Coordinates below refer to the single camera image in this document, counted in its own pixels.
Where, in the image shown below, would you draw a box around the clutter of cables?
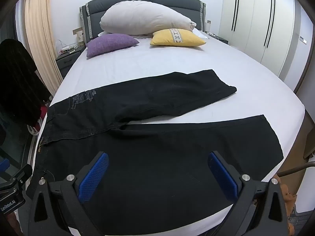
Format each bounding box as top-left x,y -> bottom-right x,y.
57,41 -> 82,55

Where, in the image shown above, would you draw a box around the dark grey nightstand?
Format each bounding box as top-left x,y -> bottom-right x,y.
55,47 -> 85,78
209,33 -> 229,45

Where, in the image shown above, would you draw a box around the dark hanging cloth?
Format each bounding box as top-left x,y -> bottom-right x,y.
0,39 -> 52,128

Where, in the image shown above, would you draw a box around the brown stuffed toy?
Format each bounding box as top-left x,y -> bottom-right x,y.
273,174 -> 299,213

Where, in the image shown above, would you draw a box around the grey padded headboard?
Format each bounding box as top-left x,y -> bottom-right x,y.
79,0 -> 206,45

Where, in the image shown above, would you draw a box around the grey office chair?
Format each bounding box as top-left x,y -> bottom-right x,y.
278,161 -> 315,236

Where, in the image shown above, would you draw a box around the flat white pillow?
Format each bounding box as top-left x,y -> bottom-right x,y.
97,31 -> 151,39
192,28 -> 210,40

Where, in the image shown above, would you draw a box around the white wardrobe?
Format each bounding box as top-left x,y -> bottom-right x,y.
219,0 -> 296,77

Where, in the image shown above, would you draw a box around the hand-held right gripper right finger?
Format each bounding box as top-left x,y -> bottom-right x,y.
207,150 -> 288,236

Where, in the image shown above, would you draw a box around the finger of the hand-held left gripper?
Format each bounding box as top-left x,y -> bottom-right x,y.
0,158 -> 33,190

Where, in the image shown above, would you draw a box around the bed with white sheet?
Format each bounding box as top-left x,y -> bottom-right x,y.
27,28 -> 307,236

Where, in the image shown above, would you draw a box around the large white pillow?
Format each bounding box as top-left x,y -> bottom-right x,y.
100,0 -> 197,35

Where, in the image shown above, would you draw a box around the red bag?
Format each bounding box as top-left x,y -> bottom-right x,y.
33,104 -> 49,135

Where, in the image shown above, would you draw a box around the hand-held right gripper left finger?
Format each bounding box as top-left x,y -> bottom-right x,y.
27,152 -> 110,236

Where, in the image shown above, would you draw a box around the black pants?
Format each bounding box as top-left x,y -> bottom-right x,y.
26,69 -> 284,236

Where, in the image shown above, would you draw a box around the small white lamp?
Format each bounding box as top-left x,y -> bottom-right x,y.
76,30 -> 85,47

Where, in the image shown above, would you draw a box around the yellow cushion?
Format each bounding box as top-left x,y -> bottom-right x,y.
150,29 -> 206,47

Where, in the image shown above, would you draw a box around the beige curtain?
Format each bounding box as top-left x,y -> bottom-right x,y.
24,0 -> 63,99

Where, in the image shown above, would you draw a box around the black wardrobe handle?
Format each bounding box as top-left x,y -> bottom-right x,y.
234,0 -> 240,31
267,0 -> 276,49
231,0 -> 238,30
264,0 -> 273,47

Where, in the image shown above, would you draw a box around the purple cushion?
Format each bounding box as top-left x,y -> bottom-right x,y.
86,34 -> 140,57

